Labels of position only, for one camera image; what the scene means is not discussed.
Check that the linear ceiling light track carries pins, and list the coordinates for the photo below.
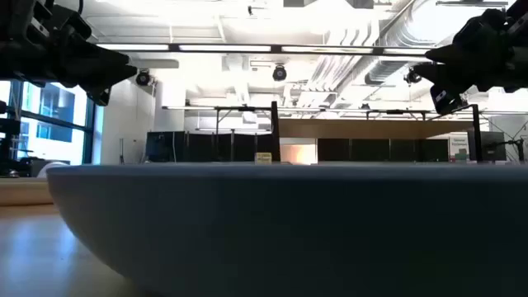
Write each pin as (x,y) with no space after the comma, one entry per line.
(224,48)

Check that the white cylinder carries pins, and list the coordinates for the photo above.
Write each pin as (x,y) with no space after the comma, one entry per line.
(51,170)

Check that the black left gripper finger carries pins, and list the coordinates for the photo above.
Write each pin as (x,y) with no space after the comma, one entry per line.
(99,94)
(109,70)

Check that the blue plate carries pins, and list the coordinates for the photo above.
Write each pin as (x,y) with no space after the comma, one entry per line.
(288,227)

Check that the dark background monitor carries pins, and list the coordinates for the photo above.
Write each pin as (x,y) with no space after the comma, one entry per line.
(493,146)

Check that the black equipment stand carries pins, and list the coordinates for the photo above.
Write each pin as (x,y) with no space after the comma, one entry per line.
(8,128)

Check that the silver ventilation duct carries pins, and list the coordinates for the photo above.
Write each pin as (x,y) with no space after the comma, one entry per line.
(387,70)

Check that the white and green sign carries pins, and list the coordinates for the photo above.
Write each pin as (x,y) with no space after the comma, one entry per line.
(458,144)

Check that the black partition panel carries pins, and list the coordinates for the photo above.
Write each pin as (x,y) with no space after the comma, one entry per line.
(198,146)
(371,150)

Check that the black metal station frame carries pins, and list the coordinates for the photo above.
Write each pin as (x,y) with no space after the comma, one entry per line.
(243,109)
(396,111)

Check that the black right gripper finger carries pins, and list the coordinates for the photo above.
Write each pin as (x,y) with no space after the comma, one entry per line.
(449,54)
(451,82)

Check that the black track spotlight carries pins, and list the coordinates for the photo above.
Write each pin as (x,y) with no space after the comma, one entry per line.
(412,76)
(279,73)
(143,77)

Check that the black tripod stand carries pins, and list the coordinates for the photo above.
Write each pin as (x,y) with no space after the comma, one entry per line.
(520,150)

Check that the large glass window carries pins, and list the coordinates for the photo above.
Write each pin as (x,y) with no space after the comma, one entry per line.
(57,103)

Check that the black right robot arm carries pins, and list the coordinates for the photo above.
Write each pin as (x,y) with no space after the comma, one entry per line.
(520,8)

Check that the small yellow box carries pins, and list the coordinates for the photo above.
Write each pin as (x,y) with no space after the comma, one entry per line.
(263,158)

